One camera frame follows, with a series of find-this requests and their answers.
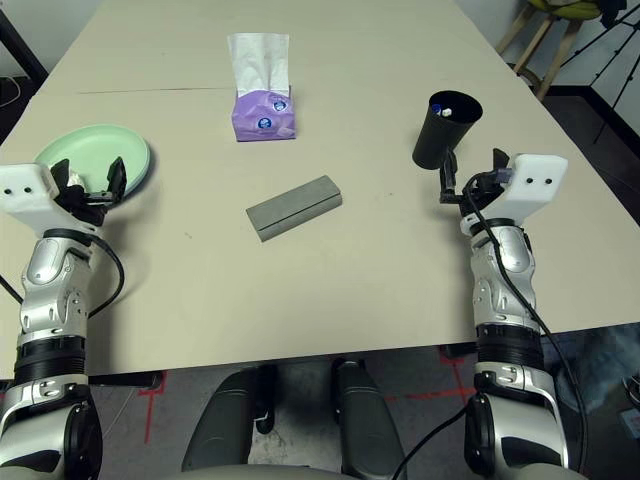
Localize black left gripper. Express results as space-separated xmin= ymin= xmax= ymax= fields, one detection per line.
xmin=49 ymin=155 xmax=128 ymax=226

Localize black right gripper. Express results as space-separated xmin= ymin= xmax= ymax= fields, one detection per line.
xmin=438 ymin=148 xmax=511 ymax=221

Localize light green plate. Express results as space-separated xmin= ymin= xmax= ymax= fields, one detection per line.
xmin=33 ymin=124 xmax=152 ymax=199

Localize grey glasses case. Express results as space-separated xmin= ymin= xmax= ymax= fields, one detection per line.
xmin=245 ymin=174 xmax=344 ymax=245

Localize black cup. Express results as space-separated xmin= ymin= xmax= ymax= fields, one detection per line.
xmin=411 ymin=90 xmax=484 ymax=171

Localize light blue plate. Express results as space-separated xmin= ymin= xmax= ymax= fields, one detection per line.
xmin=122 ymin=144 xmax=157 ymax=200

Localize black bag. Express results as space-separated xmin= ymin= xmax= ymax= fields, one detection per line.
xmin=0 ymin=74 xmax=39 ymax=146

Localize green stool with wooden legs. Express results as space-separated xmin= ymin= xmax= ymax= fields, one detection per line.
xmin=496 ymin=0 xmax=609 ymax=101

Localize beige side table black legs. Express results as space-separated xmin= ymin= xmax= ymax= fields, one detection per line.
xmin=0 ymin=7 xmax=51 ymax=84

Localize black tripod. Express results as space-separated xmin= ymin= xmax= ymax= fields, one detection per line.
xmin=562 ymin=0 xmax=640 ymax=144

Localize purple tissue pack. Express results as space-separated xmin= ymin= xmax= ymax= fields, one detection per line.
xmin=227 ymin=32 xmax=299 ymax=144

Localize black table foot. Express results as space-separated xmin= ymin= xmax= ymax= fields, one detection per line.
xmin=89 ymin=370 xmax=164 ymax=391

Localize red floor tape cross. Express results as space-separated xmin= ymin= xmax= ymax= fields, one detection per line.
xmin=384 ymin=349 xmax=476 ymax=404

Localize bystander leg in jeans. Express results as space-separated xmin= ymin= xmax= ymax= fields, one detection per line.
xmin=539 ymin=322 xmax=640 ymax=416

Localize red floor tape mark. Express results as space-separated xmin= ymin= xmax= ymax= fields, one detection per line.
xmin=137 ymin=372 xmax=169 ymax=446

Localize dark grey robot right leg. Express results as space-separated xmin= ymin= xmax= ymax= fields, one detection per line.
xmin=333 ymin=357 xmax=407 ymax=480

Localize dark grey robot leg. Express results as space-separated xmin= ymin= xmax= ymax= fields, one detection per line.
xmin=180 ymin=367 xmax=276 ymax=474
xmin=333 ymin=357 xmax=407 ymax=480

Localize dark grey robot left leg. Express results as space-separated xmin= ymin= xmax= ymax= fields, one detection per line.
xmin=180 ymin=367 xmax=276 ymax=474

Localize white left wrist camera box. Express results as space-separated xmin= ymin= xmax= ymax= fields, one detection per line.
xmin=0 ymin=162 xmax=96 ymax=236

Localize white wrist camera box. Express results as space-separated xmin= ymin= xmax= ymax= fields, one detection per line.
xmin=0 ymin=162 xmax=96 ymax=236
xmin=459 ymin=153 xmax=569 ymax=236

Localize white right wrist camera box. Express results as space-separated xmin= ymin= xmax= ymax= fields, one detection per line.
xmin=459 ymin=153 xmax=569 ymax=236

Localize thin white adapter cable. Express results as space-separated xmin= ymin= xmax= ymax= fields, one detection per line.
xmin=0 ymin=77 xmax=21 ymax=109

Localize thin white floor cable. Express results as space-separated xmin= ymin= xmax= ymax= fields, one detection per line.
xmin=102 ymin=387 xmax=139 ymax=426

